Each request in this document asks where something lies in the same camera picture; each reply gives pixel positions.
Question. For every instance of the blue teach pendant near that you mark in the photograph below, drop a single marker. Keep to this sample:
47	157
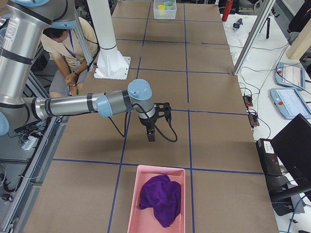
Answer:
289	102

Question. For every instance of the black usb hub with cables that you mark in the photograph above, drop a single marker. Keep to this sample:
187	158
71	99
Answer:
247	99

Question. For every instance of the yellow plastic cup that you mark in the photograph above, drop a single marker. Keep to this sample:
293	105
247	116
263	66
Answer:
161	7

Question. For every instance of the pink plastic tray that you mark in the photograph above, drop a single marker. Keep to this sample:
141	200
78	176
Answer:
144	221

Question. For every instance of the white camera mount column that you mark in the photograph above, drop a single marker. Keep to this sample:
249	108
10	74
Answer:
110	64

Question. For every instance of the pale green bowl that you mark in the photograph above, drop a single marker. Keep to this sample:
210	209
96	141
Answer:
169	5

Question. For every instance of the black computer box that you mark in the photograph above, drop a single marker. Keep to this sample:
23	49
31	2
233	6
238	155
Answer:
270	162

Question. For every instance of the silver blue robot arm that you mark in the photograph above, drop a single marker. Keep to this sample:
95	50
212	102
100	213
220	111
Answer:
28	20

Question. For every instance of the red bottle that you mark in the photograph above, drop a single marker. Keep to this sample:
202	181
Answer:
227	10

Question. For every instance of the grey aluminium profile post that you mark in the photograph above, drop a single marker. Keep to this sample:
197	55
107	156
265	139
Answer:
259	22

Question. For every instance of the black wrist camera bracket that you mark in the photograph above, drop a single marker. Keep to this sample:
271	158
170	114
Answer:
163	110

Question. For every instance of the seated person beige shirt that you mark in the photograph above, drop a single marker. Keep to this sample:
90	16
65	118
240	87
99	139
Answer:
64	47

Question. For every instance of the purple cloth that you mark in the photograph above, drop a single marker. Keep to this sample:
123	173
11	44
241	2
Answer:
163	196

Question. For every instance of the blue teach pendant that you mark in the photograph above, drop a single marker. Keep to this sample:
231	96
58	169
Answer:
289	102
290	76

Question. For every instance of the black monitor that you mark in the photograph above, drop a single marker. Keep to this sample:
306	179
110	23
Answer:
293	147

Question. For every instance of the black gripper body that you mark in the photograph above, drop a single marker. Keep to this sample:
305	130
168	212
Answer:
147	124

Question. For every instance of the clear plastic storage box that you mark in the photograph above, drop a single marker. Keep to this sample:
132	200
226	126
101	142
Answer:
164	14

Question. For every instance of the white power strip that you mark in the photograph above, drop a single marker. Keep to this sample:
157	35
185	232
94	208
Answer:
27	145

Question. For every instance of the blue teach pendant far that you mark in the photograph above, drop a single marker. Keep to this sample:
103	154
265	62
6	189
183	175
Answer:
290	76

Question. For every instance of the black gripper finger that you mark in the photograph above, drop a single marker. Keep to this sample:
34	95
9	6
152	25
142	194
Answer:
151	136

